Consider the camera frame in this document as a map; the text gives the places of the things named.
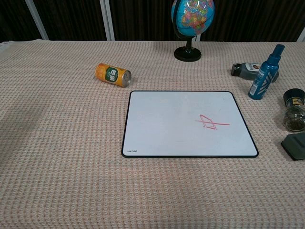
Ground glass spice grinder jar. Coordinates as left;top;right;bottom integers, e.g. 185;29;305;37
282;88;305;133

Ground dark grey bottle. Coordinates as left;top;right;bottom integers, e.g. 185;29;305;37
230;62;280;83

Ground white upright frame post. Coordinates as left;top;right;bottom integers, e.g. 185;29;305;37
99;0;116;42

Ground black board eraser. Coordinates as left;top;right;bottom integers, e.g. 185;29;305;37
280;133;305;161

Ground blue spray bottle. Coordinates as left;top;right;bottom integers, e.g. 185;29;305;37
248;44;286;101

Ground black curtain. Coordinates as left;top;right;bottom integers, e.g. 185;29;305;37
0;0;305;43

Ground white dry-erase board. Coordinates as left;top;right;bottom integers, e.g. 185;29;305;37
121;90;260;159

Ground blue globe on black stand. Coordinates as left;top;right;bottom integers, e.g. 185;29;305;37
171;0;216;63

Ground white slanted frame post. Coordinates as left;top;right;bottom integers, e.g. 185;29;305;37
24;0;50;41

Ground beige waffle-weave tablecloth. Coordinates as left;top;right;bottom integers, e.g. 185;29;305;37
0;40;305;229

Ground orange drink can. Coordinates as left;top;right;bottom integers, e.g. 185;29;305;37
94;62;132;88

